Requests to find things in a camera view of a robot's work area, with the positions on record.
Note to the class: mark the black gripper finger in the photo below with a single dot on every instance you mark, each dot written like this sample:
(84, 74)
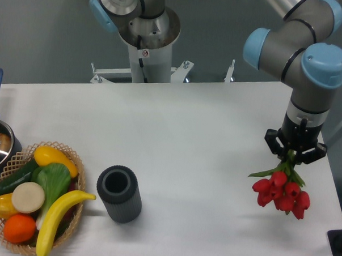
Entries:
(310, 154)
(277, 143)

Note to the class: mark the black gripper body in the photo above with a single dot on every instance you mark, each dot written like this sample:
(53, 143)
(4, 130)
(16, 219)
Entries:
(299, 134)

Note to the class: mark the red tulip bouquet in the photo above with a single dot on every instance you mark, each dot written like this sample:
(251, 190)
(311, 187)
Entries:
(282, 186)

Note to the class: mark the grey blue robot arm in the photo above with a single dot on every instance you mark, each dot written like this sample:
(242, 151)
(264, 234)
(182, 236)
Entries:
(299, 57)

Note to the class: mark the dark grey ribbed vase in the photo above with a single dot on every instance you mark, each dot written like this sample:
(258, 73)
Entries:
(117, 187)

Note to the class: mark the black device at edge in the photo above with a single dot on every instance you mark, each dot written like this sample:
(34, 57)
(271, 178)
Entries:
(335, 240)

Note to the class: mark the white metal robot stand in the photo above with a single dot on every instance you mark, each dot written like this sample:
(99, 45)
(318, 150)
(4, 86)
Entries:
(146, 66)

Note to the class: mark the green plastic bok choy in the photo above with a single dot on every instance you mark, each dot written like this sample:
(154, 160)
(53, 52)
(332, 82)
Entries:
(55, 179)

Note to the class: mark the yellow plastic lemon squash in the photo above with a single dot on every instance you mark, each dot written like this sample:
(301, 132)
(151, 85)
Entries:
(45, 155)

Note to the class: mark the yellow plastic banana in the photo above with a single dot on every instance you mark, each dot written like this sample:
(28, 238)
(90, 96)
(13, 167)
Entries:
(54, 216)

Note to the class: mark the beige round disc slice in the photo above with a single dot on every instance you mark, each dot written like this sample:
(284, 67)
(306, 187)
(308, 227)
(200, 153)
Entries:
(28, 197)

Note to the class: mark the woven wicker basket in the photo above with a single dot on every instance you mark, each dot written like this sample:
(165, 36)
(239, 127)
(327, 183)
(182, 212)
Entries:
(70, 220)

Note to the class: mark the plastic orange fruit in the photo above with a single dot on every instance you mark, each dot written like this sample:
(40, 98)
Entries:
(19, 228)

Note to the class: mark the green plastic cucumber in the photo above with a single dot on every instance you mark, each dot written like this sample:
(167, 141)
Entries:
(20, 176)

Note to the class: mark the yellow plastic bell pepper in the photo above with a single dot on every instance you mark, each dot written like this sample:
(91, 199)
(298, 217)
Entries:
(7, 209)

